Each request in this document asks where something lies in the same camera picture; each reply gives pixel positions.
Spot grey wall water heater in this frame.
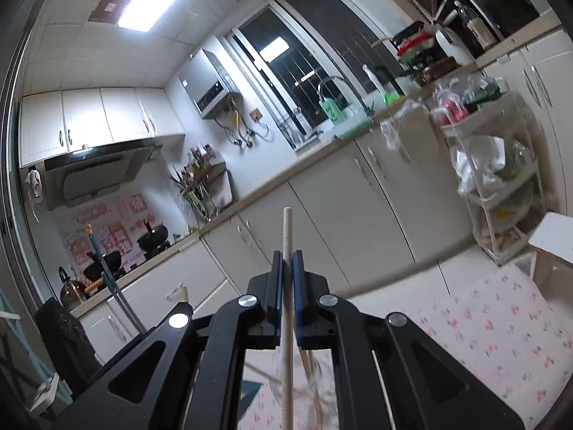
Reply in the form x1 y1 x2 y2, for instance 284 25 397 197
178 49 242 120

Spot black cooking pot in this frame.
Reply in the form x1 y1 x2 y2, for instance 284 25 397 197
82 251 125 284

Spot black wok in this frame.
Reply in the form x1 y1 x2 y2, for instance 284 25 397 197
136 219 172 252

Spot ceiling vent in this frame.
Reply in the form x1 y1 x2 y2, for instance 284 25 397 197
86 0 135 24

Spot teal wooden folding rack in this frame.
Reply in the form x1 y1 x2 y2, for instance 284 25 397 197
0 287 73 418

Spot curved sink faucet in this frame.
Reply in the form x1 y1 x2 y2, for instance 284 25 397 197
317 76 373 118

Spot white upper cabinets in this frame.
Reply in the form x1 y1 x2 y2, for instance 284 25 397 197
19 87 186 167

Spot white rolling storage cart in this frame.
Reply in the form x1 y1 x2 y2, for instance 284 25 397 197
436 92 546 266

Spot range hood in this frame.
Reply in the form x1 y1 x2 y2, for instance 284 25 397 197
44 140 163 210

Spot pink wall stickers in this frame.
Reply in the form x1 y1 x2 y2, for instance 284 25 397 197
60 192 154 274

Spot white wooden stool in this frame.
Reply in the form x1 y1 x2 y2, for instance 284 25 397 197
527 212 573 288

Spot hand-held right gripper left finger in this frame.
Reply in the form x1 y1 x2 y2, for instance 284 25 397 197
54 252 284 430

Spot brown glass kettle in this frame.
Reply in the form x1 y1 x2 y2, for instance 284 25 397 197
58 266 89 311

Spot clear plastic bottle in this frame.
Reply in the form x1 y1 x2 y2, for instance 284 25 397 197
454 0 499 49

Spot green hanging pouch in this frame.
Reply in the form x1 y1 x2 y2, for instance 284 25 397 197
319 96 348 127

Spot sliding window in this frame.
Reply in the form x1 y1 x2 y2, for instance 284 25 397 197
221 0 406 146

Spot white spray bottle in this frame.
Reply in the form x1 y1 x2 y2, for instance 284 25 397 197
362 64 386 99

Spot light single wooden chopstick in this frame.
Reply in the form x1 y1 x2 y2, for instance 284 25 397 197
280 207 296 430

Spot hanging clear plastic bag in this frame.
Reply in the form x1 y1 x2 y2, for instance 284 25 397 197
380 97 428 163

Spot white base cabinets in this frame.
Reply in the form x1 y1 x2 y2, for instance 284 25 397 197
74 27 573 345

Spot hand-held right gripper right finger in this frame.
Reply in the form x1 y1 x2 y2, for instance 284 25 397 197
293 251 524 430

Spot white kettle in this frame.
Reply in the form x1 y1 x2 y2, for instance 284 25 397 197
435 26 475 67

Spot wall spice rack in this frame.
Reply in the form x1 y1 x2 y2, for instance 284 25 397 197
171 143 234 224

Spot stack of pots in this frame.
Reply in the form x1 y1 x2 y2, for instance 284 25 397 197
371 21 462 87

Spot clear glass jar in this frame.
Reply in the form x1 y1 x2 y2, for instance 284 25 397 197
268 349 337 430

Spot blue mop handle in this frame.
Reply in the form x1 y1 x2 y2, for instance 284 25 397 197
86 224 145 338

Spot floral tablecloth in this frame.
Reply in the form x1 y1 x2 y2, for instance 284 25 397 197
237 263 573 430

